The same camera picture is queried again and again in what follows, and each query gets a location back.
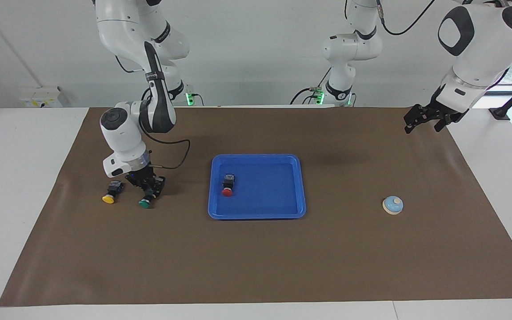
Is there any yellow mushroom push button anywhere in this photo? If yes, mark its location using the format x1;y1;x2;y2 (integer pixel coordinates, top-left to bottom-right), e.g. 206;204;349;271
102;180;124;204

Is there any light blue service bell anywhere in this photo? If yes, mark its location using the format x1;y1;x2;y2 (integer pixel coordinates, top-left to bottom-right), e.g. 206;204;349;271
383;196;404;216

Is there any blue plastic tray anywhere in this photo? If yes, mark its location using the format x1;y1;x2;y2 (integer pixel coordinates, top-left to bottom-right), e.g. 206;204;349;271
208;154;307;220

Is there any brown table mat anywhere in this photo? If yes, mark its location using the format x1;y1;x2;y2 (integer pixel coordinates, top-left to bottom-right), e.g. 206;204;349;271
0;107;512;307

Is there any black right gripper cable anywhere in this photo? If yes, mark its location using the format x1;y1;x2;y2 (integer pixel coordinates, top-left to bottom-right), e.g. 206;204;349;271
142;87;191;170

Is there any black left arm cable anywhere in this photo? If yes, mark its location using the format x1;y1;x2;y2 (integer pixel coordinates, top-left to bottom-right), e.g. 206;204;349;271
377;0;436;36

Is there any black base cable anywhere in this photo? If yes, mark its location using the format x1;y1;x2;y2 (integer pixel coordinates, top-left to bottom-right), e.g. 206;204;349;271
303;67;332;105
291;87;316;105

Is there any white wall socket box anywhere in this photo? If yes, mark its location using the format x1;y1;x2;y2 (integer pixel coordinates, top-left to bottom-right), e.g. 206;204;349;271
20;86;64;108

